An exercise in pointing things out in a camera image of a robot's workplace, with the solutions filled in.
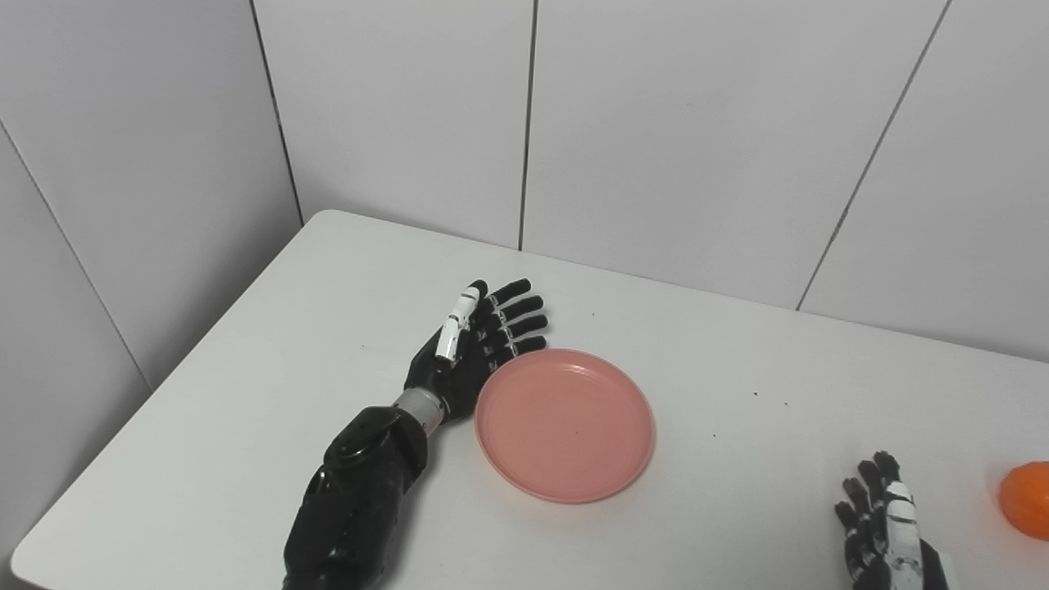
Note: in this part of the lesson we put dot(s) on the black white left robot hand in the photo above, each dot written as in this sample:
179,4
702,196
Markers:
459,373

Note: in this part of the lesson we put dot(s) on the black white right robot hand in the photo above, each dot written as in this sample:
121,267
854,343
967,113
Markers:
897,561

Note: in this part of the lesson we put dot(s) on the pink round plate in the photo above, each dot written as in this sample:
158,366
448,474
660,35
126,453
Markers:
565,426

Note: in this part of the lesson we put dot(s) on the orange fruit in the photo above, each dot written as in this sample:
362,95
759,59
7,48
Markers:
1028,500

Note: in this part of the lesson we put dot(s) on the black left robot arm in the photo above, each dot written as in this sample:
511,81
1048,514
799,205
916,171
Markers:
361,492

